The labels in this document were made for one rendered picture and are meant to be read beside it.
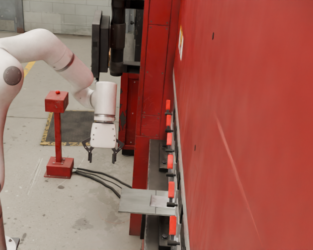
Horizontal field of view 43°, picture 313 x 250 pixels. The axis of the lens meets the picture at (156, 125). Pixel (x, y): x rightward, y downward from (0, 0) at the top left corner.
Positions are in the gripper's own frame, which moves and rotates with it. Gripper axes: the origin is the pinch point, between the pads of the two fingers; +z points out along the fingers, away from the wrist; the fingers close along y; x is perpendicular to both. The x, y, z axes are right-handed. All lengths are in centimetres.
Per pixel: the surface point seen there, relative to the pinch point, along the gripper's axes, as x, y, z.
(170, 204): 18.5, -23.9, 13.6
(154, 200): -25.3, -29.4, 20.3
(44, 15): -681, 55, -229
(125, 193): -31.7, -16.4, 18.6
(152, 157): -83, -41, 5
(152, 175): -66, -37, 14
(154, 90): -89, -41, -39
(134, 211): -19.6, -18.8, 24.4
